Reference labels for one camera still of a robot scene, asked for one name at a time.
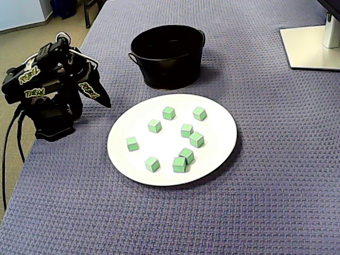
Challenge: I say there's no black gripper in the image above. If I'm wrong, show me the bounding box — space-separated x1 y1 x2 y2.
63 47 112 108

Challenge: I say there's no green cube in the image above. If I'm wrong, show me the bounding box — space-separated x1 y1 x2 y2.
189 131 205 148
192 106 208 121
178 147 195 165
162 106 176 121
147 118 163 133
125 136 139 152
180 123 194 138
144 156 160 173
172 156 186 173

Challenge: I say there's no white round plate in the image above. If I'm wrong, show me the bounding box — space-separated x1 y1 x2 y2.
106 93 238 187

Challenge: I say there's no black metal bucket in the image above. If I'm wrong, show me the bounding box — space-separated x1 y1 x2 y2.
128 24 206 90

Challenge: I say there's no dark blue bin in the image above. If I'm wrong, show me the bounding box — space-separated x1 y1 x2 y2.
50 0 80 20

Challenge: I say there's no blue woven table cloth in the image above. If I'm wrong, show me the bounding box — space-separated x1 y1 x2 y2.
0 0 340 255

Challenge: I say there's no white monitor stand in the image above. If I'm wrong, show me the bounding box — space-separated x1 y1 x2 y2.
279 12 340 71

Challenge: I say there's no white red servo wire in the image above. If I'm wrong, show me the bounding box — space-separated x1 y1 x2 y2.
56 31 98 70

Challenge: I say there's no dark chair frame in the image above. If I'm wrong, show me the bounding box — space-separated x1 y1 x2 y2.
82 0 107 29

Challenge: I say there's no short black power cable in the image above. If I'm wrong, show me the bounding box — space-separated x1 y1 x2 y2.
16 113 27 163

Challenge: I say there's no long black usb cable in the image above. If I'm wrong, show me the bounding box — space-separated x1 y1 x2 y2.
2 105 23 212

